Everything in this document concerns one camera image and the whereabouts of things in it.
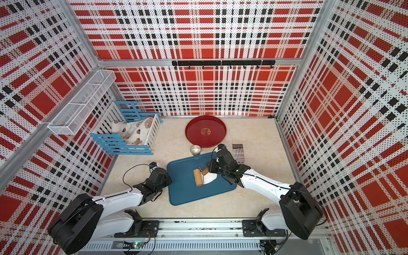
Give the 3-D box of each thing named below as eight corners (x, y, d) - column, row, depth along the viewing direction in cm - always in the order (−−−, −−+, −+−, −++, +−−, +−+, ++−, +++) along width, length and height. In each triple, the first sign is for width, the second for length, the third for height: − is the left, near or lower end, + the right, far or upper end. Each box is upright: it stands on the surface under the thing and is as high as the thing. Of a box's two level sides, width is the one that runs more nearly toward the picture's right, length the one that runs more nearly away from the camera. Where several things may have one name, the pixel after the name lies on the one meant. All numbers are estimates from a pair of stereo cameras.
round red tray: (184, 147, 106) (183, 145, 104) (188, 118, 124) (187, 115, 122) (226, 147, 106) (227, 145, 104) (224, 118, 124) (225, 115, 122)
